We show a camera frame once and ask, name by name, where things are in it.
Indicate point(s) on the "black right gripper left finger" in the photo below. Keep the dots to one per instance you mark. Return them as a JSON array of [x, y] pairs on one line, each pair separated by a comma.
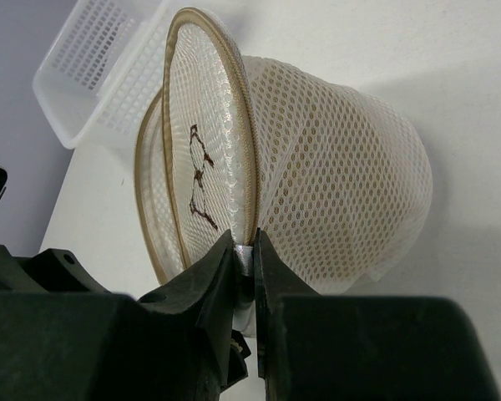
[[65, 337]]

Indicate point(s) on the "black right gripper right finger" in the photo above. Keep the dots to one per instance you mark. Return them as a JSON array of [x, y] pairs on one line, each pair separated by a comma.
[[317, 347]]

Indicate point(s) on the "round mesh laundry bag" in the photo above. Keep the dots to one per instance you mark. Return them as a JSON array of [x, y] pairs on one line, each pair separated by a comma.
[[339, 180]]

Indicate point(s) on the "white plastic mesh basket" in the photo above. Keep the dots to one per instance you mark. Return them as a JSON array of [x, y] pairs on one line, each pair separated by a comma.
[[103, 70]]

